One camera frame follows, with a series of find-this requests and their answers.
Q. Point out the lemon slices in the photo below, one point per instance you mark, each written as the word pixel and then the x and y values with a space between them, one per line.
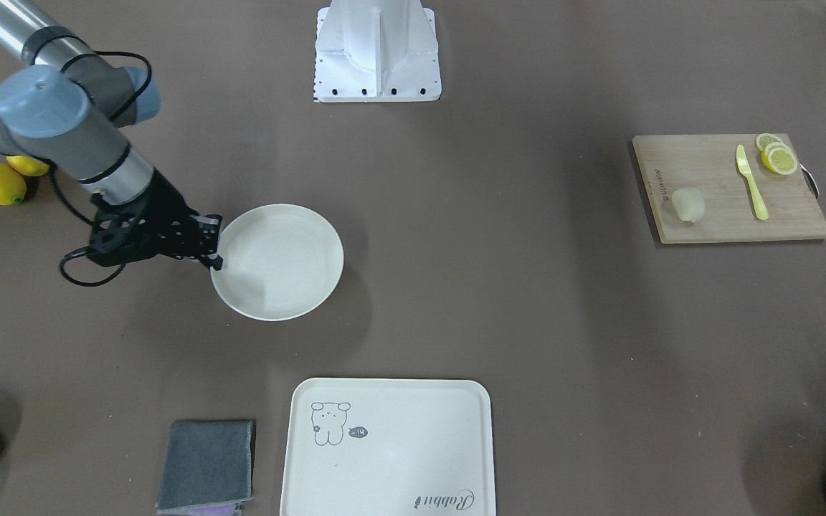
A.
pixel 776 155

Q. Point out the grey folded cloth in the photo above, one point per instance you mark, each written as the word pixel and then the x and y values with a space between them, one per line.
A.
pixel 207 468

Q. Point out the cream round plate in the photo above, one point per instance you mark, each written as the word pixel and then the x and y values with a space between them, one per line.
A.
pixel 280 261

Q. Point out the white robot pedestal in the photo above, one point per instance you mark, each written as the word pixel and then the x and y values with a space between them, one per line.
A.
pixel 376 51

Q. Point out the yellow plastic knife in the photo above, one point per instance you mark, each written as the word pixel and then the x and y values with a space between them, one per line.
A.
pixel 743 167

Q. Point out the cream rectangular tray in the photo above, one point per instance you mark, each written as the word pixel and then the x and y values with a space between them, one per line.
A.
pixel 364 446

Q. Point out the wooden cutting board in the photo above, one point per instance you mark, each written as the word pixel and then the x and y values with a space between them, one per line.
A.
pixel 707 163

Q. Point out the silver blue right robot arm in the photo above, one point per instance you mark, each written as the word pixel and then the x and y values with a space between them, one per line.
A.
pixel 67 107

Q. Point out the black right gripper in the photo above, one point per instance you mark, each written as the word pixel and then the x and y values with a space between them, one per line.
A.
pixel 168 203

